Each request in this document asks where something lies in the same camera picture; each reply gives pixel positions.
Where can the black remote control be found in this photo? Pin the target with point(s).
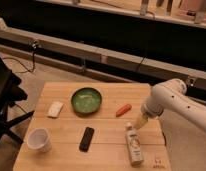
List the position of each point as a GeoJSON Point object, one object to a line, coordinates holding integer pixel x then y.
{"type": "Point", "coordinates": [86, 139]}

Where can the white paper cup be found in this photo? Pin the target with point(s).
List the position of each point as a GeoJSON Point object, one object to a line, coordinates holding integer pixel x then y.
{"type": "Point", "coordinates": [38, 139]}

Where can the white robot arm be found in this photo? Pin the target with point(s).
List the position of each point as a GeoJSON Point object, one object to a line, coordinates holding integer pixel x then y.
{"type": "Point", "coordinates": [171, 95]}

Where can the white lotion bottle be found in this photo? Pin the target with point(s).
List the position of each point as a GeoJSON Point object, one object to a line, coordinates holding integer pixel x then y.
{"type": "Point", "coordinates": [133, 145]}

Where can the white rectangular sponge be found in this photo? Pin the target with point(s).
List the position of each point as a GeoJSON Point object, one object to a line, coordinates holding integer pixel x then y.
{"type": "Point", "coordinates": [55, 109]}

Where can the green bowl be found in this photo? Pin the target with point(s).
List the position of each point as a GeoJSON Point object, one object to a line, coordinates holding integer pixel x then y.
{"type": "Point", "coordinates": [86, 100]}

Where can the black office chair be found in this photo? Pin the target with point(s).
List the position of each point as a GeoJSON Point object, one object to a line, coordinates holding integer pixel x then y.
{"type": "Point", "coordinates": [10, 92]}

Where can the orange carrot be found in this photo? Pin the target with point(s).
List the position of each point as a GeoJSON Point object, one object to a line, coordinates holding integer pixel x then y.
{"type": "Point", "coordinates": [123, 110]}

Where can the cream robot gripper finger tip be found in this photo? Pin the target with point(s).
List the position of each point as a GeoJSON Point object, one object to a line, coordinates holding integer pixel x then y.
{"type": "Point", "coordinates": [141, 121]}

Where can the wooden table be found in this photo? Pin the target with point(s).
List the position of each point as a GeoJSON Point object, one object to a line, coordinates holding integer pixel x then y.
{"type": "Point", "coordinates": [96, 142]}

